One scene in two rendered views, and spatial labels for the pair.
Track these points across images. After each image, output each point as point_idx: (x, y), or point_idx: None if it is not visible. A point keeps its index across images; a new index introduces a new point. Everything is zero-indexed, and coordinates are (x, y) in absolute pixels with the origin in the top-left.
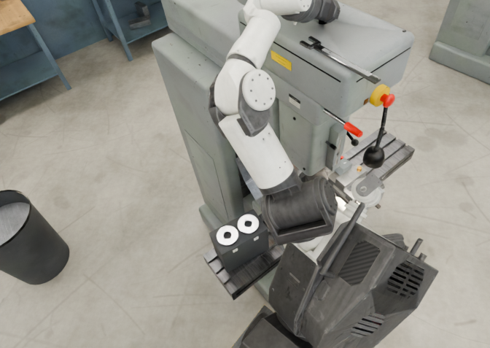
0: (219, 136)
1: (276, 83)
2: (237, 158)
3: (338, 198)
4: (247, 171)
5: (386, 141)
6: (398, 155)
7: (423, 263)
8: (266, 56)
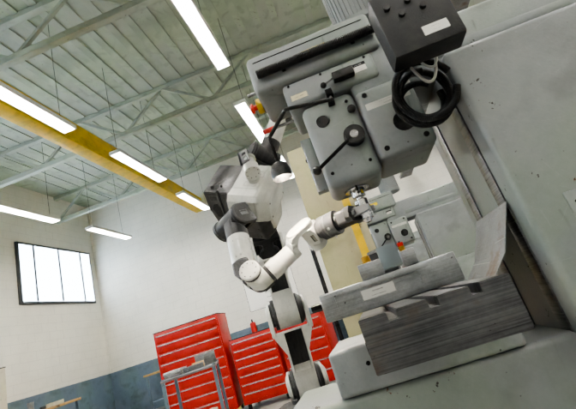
0: (451, 177)
1: None
2: (477, 222)
3: (306, 219)
4: (477, 249)
5: (440, 292)
6: (375, 312)
7: (210, 181)
8: None
